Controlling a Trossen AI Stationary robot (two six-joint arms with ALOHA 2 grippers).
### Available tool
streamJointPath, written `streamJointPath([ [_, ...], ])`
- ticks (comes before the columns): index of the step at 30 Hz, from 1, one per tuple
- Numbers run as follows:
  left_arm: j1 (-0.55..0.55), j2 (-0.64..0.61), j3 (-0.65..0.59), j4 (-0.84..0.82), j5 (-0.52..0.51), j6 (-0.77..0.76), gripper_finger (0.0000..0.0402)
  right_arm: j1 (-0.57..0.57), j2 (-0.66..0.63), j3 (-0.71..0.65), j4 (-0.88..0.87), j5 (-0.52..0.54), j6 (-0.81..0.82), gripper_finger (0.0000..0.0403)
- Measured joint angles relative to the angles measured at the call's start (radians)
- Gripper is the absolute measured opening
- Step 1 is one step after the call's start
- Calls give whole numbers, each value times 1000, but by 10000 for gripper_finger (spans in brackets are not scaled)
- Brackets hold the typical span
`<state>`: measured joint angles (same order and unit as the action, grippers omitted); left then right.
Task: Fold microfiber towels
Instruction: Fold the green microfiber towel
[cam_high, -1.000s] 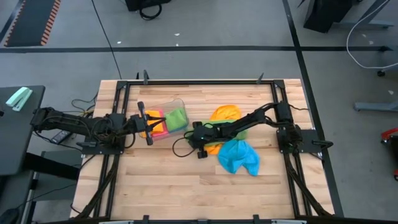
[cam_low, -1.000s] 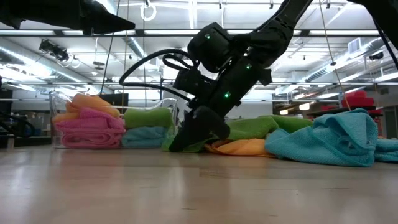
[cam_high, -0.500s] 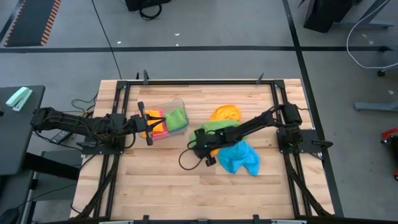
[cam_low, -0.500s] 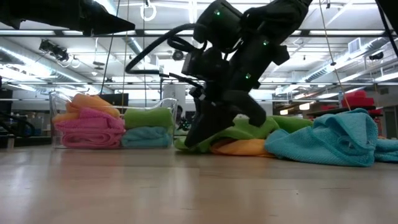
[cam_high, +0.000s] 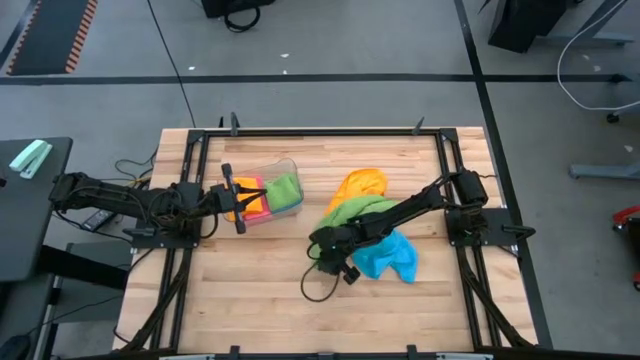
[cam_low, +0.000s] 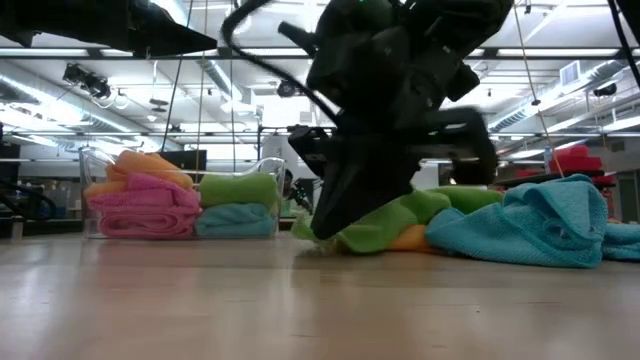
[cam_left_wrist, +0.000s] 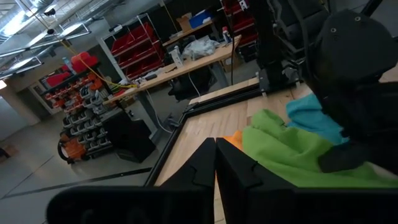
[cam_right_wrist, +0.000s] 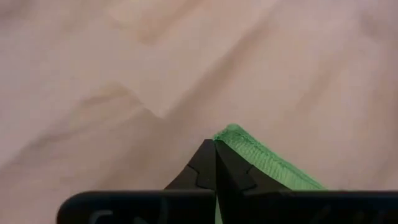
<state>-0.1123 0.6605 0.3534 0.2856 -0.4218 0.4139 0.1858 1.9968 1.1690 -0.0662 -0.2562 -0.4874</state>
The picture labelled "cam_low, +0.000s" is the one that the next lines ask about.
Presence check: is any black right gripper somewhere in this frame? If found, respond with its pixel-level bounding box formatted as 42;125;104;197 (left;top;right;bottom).
287;106;500;242

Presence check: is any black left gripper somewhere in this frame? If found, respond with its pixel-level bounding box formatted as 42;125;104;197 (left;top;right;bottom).
0;0;219;59

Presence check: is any green microfiber towel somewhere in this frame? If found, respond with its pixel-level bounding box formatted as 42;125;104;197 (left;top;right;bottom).
198;172;280;211
290;185;506;256

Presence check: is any orange microfiber towel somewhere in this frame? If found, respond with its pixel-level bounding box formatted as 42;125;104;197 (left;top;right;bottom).
385;223;442;254
83;149;196;199

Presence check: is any blue microfiber towel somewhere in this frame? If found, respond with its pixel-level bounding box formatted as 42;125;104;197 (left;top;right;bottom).
423;172;640;269
193;202;279;239

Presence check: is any pink microfiber towel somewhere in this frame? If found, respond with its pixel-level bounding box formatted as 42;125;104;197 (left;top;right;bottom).
98;207;200;240
86;172;203;217

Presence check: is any black and red machine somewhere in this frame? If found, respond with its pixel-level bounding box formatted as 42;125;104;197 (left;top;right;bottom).
289;177;324;215

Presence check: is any person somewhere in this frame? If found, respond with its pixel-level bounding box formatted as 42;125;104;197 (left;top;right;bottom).
282;168;297;200

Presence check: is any black ceiling-mounted device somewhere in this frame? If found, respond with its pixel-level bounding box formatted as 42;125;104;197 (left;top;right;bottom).
61;62;113;100

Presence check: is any white square column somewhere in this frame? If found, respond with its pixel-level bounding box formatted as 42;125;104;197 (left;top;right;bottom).
261;134;300;162

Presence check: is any black computer monitor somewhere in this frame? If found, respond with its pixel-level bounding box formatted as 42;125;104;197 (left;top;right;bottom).
158;149;208;172

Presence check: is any black ceiling spotlight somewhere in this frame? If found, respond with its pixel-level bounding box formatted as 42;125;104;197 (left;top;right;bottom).
276;77;301;99

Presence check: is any clear plastic bin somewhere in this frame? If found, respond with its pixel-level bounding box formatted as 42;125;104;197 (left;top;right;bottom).
78;146;288;241

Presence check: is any long black ceiling beam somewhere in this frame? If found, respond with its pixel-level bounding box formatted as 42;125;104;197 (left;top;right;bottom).
0;46;640;62

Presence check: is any white ceiling air vent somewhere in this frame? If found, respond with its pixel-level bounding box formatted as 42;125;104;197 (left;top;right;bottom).
559;60;582;88

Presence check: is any black ceiling speaker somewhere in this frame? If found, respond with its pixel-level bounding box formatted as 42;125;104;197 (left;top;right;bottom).
591;82;619;99

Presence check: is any yellow hanging rope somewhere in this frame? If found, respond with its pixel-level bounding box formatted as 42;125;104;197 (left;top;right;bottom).
511;0;565;177
193;0;210;179

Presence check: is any black hanging cable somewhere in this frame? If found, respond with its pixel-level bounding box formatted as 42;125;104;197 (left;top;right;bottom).
158;0;195;153

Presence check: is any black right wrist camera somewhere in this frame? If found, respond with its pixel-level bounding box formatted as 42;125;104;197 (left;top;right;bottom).
277;19;361;96

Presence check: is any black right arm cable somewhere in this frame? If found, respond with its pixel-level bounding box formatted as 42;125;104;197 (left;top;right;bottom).
606;0;640;89

